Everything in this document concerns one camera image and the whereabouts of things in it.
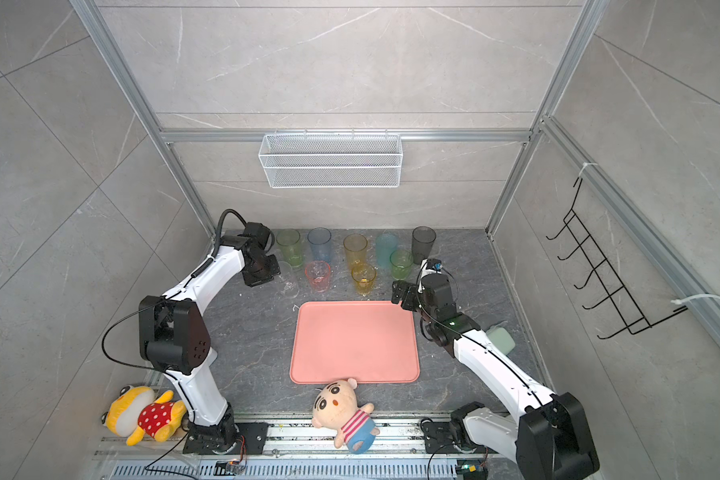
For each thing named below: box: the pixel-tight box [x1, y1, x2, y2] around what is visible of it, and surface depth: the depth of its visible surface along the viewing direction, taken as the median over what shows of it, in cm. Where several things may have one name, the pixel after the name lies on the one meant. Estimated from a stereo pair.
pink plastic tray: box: [289, 301, 420, 384], surface depth 90 cm
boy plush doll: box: [311, 378, 380, 454], surface depth 72 cm
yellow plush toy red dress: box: [101, 386, 187, 446], surface depth 74 cm
